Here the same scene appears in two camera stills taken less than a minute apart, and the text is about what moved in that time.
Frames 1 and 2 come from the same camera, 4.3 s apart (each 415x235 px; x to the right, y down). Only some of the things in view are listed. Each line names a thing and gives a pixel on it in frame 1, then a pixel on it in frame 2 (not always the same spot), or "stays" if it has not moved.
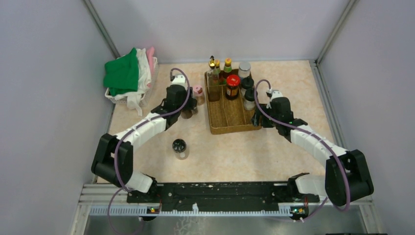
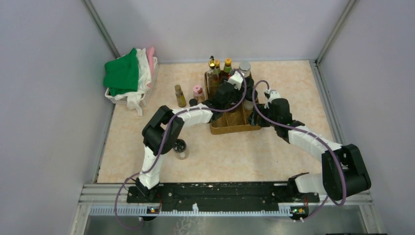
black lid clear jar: [247, 82] stays
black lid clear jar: [249, 102] stays
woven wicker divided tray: [227, 116] stays
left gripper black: [189, 105] to [238, 94]
